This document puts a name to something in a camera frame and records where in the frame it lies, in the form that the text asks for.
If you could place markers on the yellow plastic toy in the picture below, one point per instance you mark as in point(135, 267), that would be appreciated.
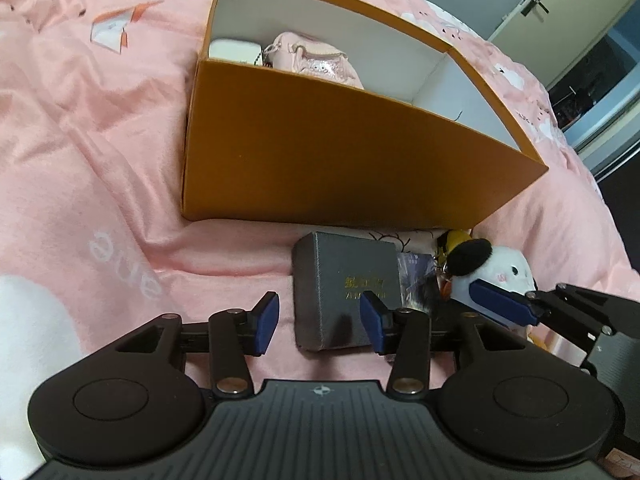
point(452, 240)

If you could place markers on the black box with gold print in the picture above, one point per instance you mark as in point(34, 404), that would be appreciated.
point(330, 285)

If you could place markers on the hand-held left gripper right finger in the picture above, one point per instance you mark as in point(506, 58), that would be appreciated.
point(372, 322)

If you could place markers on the white dog plush toy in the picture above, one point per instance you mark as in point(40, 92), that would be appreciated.
point(505, 270)

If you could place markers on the white box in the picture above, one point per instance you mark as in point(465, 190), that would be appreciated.
point(230, 51)

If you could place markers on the orange cardboard box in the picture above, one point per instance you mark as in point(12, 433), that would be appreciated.
point(325, 160)

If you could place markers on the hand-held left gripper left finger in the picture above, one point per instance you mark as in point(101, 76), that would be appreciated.
point(267, 322)

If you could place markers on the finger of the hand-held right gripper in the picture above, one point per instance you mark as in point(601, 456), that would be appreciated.
point(505, 302)

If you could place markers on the knitted orange green red toy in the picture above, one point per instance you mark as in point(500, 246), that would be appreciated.
point(442, 287)

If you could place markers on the white door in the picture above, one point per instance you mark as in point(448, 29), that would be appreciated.
point(575, 0)

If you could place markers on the dark picture card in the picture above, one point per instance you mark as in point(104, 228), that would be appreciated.
point(415, 275)

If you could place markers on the pink pouch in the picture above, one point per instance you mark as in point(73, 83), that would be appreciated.
point(315, 60)

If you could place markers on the pink printed blanket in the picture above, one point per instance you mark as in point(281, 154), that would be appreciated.
point(100, 160)

